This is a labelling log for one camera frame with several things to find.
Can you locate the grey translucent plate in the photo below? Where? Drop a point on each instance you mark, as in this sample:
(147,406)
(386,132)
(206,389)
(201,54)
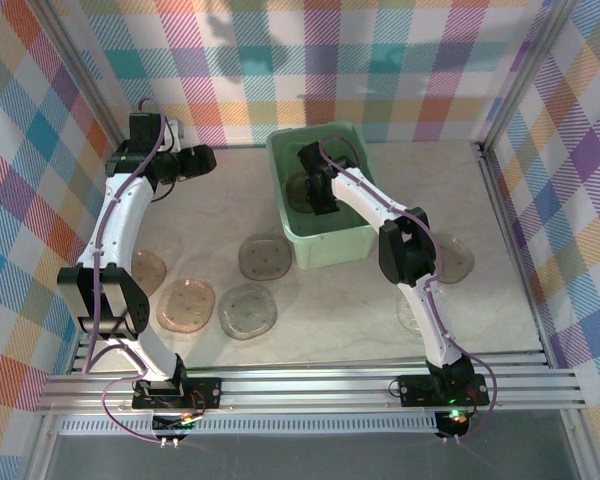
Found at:
(265,257)
(296,192)

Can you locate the brown clear plate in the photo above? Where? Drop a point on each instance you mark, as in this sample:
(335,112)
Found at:
(152,272)

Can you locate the clear glass plate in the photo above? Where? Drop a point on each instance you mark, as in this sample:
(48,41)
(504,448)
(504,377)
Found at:
(247,312)
(404,312)

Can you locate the smoky translucent plate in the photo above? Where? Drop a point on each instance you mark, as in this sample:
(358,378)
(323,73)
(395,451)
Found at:
(457,260)

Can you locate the amber translucent plate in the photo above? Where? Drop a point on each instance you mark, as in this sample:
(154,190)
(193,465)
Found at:
(185,305)

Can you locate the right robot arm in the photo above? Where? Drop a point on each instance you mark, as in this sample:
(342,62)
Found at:
(360,195)

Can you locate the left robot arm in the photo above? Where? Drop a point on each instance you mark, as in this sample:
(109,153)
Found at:
(115,225)

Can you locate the green plastic bin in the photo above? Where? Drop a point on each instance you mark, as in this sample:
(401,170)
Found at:
(330,250)

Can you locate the small black controller board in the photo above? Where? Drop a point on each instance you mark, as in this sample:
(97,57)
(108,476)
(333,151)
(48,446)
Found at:
(172,425)
(457,425)

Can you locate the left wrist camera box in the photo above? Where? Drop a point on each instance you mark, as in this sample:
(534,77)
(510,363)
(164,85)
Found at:
(175,132)

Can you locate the aluminium frame post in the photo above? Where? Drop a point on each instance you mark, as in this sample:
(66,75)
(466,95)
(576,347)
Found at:
(580,445)
(42,450)
(525,75)
(91,80)

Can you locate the aluminium side rail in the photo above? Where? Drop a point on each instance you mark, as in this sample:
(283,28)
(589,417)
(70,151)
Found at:
(77,364)
(506,220)

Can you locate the aluminium mounting rail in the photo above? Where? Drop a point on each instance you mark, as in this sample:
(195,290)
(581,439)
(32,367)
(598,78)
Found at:
(305,390)

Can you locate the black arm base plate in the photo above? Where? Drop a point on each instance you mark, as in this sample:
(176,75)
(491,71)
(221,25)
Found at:
(207,395)
(415,390)

